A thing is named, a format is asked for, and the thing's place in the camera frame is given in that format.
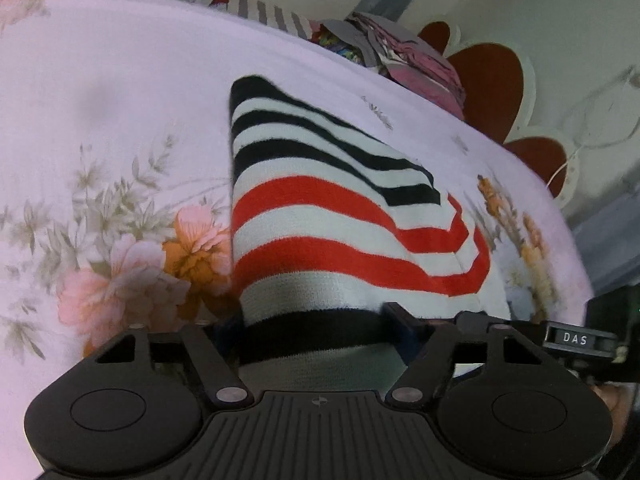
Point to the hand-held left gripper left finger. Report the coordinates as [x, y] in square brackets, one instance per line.
[225, 340]

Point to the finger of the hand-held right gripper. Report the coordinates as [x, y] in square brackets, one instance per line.
[472, 321]

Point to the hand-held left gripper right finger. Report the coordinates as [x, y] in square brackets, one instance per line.
[400, 321]

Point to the red black striped white garment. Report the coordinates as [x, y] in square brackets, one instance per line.
[310, 240]

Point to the pile of pink grey clothes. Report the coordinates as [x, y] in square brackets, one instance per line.
[415, 60]

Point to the scalloped red white headboard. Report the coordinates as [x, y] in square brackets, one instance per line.
[492, 80]

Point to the pink floral blanket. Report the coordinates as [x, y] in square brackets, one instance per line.
[125, 110]

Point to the colourful printed cloth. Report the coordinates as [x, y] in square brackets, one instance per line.
[340, 45]

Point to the grey white striped cloth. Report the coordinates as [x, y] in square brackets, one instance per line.
[272, 15]

